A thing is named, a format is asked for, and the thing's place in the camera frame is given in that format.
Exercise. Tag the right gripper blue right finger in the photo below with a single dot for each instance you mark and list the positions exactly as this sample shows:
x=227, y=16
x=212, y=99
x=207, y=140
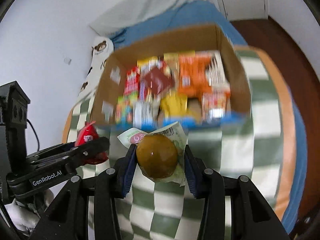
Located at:
x=205, y=183

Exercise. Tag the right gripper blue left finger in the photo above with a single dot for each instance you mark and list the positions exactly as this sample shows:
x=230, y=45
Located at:
x=112, y=184

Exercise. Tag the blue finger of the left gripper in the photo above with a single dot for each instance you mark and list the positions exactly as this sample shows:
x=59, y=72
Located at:
x=75, y=152

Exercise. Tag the small red candy packet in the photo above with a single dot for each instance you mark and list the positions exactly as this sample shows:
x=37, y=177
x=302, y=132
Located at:
x=94, y=149

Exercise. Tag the braised egg packet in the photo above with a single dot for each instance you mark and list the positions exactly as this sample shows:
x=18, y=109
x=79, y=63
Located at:
x=160, y=154

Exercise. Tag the colourful candy bag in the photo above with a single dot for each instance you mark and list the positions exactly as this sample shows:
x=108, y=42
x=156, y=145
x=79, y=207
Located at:
x=124, y=110

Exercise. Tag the yellow snack packet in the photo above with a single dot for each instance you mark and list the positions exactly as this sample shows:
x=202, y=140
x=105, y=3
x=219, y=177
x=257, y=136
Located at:
x=174, y=104

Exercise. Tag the orange snack packet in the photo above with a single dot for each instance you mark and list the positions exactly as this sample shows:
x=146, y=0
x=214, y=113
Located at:
x=192, y=78

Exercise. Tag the black white snack packet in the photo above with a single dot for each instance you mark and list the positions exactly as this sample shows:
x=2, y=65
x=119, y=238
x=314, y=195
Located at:
x=214, y=72

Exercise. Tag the dark red snack packet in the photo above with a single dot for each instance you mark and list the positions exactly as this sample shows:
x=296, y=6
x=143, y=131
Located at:
x=157, y=81

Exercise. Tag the yellow clear biscuit bag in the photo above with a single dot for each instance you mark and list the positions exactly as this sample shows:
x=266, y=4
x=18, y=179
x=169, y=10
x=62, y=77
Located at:
x=172, y=61

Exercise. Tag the orange panda crisps bag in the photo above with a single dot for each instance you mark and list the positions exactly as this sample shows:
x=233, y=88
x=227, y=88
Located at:
x=214, y=103

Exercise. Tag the red white stick snack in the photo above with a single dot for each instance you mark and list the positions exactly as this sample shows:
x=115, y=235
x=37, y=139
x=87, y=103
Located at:
x=132, y=83

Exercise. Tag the large noodle snack bag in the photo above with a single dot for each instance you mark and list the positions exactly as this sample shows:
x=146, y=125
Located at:
x=145, y=66

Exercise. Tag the cardboard milk box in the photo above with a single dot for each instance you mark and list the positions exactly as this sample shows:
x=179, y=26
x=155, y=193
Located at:
x=198, y=39

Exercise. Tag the bear pattern white pillow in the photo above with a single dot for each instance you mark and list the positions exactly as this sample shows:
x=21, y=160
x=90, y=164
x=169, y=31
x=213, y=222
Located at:
x=102, y=48

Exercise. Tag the blue bed sheet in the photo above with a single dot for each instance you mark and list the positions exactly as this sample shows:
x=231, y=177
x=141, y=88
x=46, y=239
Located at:
x=202, y=13

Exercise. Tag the grey white pillow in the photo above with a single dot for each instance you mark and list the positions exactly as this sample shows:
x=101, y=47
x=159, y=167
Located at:
x=130, y=12

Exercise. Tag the white wall outlet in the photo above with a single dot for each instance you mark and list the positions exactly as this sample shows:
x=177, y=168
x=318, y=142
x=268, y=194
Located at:
x=67, y=61

